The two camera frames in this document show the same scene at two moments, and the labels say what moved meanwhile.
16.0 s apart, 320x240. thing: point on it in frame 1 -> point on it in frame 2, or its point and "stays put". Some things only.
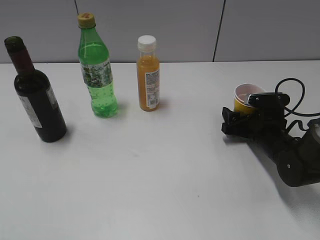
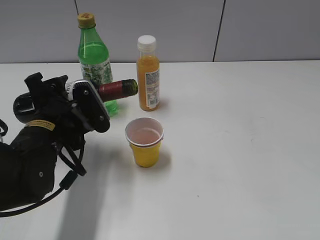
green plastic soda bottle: (94, 60) stays put
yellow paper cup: (242, 92) -> (145, 135)
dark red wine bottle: (33, 88) -> (111, 90)
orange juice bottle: (148, 73) stays put
